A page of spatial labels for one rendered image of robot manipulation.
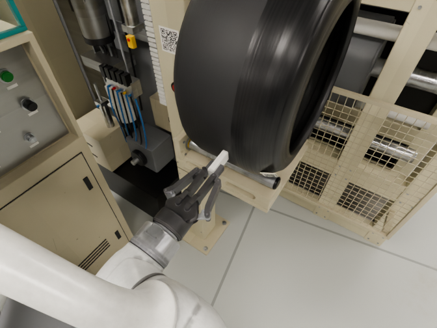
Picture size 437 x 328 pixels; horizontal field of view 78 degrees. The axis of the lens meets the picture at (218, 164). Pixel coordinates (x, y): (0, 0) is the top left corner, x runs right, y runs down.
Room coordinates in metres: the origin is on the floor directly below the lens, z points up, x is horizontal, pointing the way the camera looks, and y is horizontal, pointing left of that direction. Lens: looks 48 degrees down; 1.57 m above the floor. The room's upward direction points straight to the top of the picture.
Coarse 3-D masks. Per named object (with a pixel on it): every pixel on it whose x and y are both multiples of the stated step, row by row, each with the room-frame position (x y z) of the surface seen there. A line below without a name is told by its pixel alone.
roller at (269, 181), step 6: (192, 144) 0.68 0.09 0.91; (198, 150) 0.66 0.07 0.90; (210, 156) 0.64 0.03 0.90; (216, 156) 0.63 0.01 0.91; (228, 162) 0.60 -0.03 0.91; (234, 168) 0.58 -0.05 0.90; (240, 168) 0.58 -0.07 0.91; (246, 174) 0.56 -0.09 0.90; (252, 174) 0.55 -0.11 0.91; (258, 174) 0.54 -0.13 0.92; (258, 180) 0.53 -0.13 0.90; (264, 180) 0.53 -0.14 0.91; (270, 180) 0.52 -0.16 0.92; (276, 180) 0.52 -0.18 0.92; (270, 186) 0.51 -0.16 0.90; (276, 186) 0.51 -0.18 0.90
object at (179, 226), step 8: (168, 200) 0.34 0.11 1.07; (184, 200) 0.34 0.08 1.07; (168, 208) 0.31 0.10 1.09; (176, 208) 0.32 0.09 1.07; (192, 208) 0.32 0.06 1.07; (160, 216) 0.29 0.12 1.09; (168, 216) 0.29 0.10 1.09; (176, 216) 0.29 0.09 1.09; (184, 216) 0.30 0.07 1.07; (192, 216) 0.30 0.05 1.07; (168, 224) 0.27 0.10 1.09; (176, 224) 0.27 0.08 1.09; (184, 224) 0.28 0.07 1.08; (192, 224) 0.29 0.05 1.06; (176, 232) 0.26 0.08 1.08; (184, 232) 0.27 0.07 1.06
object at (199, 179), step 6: (204, 168) 0.41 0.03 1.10; (198, 174) 0.40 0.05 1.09; (204, 174) 0.40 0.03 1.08; (198, 180) 0.39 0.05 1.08; (204, 180) 0.40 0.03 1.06; (192, 186) 0.37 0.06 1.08; (198, 186) 0.38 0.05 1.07; (186, 192) 0.35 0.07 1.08; (192, 192) 0.37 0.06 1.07; (180, 198) 0.34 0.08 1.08
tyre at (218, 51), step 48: (192, 0) 0.63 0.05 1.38; (240, 0) 0.56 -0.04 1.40; (288, 0) 0.53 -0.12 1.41; (336, 0) 0.55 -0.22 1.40; (192, 48) 0.54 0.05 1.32; (240, 48) 0.50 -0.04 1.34; (288, 48) 0.47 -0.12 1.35; (336, 48) 0.86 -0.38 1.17; (192, 96) 0.51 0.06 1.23; (240, 96) 0.45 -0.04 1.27; (288, 96) 0.44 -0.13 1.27; (240, 144) 0.43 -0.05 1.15; (288, 144) 0.47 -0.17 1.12
